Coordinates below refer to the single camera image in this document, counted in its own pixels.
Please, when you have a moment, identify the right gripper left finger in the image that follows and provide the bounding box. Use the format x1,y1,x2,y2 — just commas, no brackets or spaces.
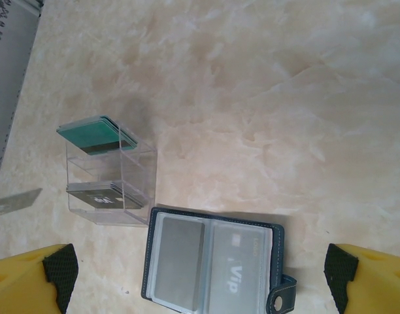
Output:
0,243,79,314

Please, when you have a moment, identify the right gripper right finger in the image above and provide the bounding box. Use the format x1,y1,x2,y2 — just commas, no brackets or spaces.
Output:
323,243,400,314

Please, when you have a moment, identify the dark blue card holder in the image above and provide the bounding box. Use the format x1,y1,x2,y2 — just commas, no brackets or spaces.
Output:
140,206,299,311

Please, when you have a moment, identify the dark grey VIP card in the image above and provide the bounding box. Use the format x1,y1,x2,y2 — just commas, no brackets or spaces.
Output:
199,225,273,304

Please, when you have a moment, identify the dark grey card stack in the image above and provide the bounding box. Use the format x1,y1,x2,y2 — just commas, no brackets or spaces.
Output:
65,180,146,211

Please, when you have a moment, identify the clear acrylic card box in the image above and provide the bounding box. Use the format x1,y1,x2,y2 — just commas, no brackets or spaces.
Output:
57,114,156,228

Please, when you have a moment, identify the green card stack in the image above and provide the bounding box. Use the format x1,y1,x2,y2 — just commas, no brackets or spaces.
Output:
56,114,139,156

